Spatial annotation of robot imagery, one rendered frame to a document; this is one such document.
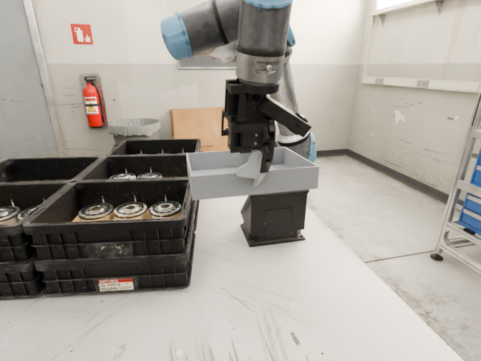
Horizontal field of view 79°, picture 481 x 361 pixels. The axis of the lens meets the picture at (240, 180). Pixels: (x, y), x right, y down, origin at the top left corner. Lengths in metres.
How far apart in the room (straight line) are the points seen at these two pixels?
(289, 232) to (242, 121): 0.64
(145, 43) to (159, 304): 3.38
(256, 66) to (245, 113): 0.08
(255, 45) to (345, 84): 4.20
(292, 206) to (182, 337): 0.53
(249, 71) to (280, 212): 0.64
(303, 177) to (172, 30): 0.37
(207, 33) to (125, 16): 3.42
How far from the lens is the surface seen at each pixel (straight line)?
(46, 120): 4.18
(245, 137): 0.51
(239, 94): 0.49
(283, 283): 0.92
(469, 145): 2.30
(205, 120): 3.83
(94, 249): 0.87
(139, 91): 3.94
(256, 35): 0.46
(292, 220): 1.05
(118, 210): 1.03
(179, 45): 0.58
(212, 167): 0.78
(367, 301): 0.92
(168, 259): 0.83
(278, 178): 0.62
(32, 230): 0.89
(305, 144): 1.07
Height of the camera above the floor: 1.29
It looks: 21 degrees down
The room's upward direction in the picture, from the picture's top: straight up
